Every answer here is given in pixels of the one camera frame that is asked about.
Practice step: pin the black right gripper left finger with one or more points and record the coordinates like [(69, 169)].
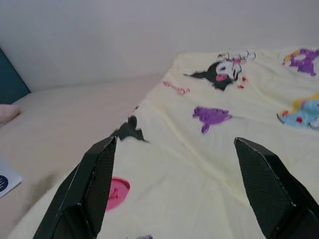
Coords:
[(84, 196)]

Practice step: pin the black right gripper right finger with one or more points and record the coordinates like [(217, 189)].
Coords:
[(269, 194)]

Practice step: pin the white paperback book blue letters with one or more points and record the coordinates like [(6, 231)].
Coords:
[(8, 181)]

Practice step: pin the cream cartoon print blanket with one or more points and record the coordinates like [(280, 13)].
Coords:
[(187, 154)]

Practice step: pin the pink patterned pillow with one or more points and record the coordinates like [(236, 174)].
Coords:
[(7, 114)]

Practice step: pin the teal upholstered headboard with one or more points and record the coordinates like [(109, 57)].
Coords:
[(11, 82)]

